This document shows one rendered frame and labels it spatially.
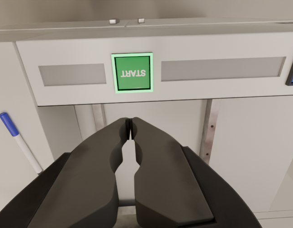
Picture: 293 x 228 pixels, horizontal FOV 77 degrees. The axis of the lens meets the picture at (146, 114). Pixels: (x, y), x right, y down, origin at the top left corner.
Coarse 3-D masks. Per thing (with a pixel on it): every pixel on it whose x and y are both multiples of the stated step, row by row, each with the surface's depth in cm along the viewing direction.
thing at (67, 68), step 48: (48, 48) 24; (96, 48) 24; (144, 48) 25; (192, 48) 25; (240, 48) 25; (288, 48) 26; (48, 96) 27; (96, 96) 28; (144, 96) 28; (192, 96) 28; (240, 96) 29
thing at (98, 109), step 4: (92, 104) 40; (96, 104) 40; (100, 104) 40; (92, 108) 41; (96, 108) 41; (100, 108) 41; (96, 112) 41; (100, 112) 41; (104, 112) 45; (96, 116) 42; (100, 116) 42; (104, 116) 44; (96, 120) 42; (100, 120) 42; (104, 120) 44; (96, 124) 43; (100, 124) 43; (104, 124) 44; (96, 128) 43; (100, 128) 43
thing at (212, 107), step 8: (208, 104) 43; (216, 104) 42; (208, 112) 44; (216, 112) 43; (208, 120) 44; (216, 120) 44; (208, 128) 45; (208, 136) 46; (208, 144) 47; (200, 152) 51; (208, 152) 48; (208, 160) 50
